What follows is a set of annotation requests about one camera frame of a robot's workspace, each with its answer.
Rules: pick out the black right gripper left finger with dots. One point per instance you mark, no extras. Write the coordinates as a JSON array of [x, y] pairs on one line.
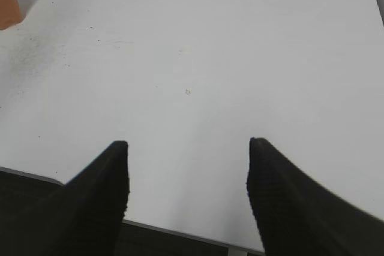
[[82, 217]]

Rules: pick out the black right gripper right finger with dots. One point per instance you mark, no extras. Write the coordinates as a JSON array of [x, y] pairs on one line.
[[295, 215]]

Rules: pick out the orange soda bottle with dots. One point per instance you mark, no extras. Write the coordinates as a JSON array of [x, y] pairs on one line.
[[10, 13]]

